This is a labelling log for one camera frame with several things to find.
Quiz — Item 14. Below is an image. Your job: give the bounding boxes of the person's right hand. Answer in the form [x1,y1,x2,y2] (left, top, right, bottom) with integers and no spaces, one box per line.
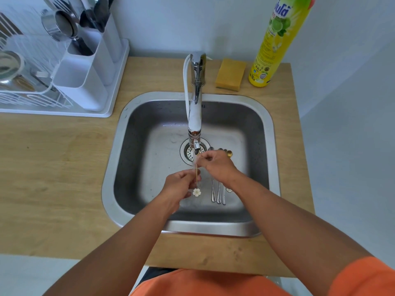
[194,150,242,189]

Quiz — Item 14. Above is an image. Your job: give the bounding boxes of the orange shirt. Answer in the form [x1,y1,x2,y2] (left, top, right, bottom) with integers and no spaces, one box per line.
[131,257,395,296]

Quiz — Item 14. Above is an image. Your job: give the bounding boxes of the slim white handled spoon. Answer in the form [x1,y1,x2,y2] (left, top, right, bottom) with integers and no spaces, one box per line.
[222,148,227,206]

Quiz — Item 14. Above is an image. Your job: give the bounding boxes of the white cutlery holder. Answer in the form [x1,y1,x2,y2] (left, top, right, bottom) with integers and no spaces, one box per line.
[51,12,123,112]

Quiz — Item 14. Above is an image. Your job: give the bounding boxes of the yellow sponge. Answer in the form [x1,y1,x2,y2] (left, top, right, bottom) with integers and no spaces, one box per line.
[214,58,247,92]

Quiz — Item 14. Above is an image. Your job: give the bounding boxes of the yellow dish soap bottle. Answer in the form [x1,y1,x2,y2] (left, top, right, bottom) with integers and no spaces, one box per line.
[248,0,317,88]

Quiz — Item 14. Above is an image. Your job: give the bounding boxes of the person's right forearm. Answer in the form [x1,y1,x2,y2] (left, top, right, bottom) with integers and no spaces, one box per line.
[230,175,374,296]

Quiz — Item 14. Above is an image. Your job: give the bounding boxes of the steel utensil with white grip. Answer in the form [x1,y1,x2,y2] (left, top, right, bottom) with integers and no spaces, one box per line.
[30,70,53,87]

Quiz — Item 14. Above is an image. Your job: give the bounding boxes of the silver steel spoon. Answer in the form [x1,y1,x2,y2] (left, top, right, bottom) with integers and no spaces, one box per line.
[216,148,223,204]
[208,147,216,203]

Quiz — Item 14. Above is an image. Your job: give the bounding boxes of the steel sink drain strainer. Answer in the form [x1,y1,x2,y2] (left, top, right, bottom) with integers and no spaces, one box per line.
[180,138,210,166]

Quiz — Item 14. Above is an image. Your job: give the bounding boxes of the dark utensil head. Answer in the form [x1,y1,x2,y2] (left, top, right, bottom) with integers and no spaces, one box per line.
[79,9,96,29]

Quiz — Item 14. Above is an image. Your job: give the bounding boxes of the stainless steel sink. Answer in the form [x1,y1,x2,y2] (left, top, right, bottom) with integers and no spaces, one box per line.
[101,91,281,238]

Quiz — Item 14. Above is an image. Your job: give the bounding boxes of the steel cup with black handle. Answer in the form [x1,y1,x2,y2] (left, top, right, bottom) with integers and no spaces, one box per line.
[41,9,93,56]

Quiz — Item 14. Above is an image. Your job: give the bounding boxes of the person's left hand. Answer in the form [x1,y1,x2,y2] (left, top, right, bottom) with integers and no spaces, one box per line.
[159,168,202,215]

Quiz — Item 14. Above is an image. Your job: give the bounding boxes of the chrome faucet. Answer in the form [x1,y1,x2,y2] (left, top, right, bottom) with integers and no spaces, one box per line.
[187,51,207,155]

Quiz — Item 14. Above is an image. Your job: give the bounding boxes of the dark trousers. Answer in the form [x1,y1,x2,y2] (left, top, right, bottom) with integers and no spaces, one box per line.
[135,267,178,287]

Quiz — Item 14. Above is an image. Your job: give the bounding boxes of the white plastic drain tray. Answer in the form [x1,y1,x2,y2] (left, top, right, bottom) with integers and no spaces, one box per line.
[0,38,130,118]

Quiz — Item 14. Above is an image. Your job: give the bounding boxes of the person's left forearm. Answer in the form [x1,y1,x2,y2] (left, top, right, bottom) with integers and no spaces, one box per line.
[43,194,181,296]

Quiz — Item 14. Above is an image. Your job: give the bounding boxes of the gold flower handled spoon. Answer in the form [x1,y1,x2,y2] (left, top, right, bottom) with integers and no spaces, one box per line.
[225,150,234,194]
[193,157,202,198]

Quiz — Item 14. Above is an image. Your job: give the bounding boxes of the brown wooden panel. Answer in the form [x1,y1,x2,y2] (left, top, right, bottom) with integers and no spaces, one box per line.
[0,12,24,37]

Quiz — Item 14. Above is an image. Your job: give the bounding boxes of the white faucet hose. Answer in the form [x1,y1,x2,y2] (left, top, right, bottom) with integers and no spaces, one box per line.
[183,53,193,120]

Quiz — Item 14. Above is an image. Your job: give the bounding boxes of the steel fork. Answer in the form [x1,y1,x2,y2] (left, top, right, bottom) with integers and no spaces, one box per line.
[52,0,79,21]

